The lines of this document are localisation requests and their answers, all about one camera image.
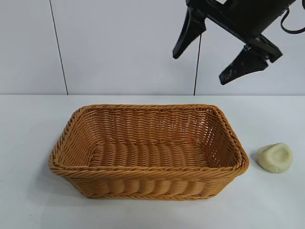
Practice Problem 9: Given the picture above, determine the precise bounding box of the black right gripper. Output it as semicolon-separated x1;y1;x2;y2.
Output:
172;0;298;86

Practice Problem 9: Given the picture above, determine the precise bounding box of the tan woven wicker basket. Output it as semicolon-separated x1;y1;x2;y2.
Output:
49;103;251;201

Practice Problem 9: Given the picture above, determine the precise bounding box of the pale yellow egg yolk pastry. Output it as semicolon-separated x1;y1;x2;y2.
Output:
256;142;294;173

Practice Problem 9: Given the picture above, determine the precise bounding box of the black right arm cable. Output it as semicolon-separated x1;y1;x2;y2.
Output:
280;7;305;34

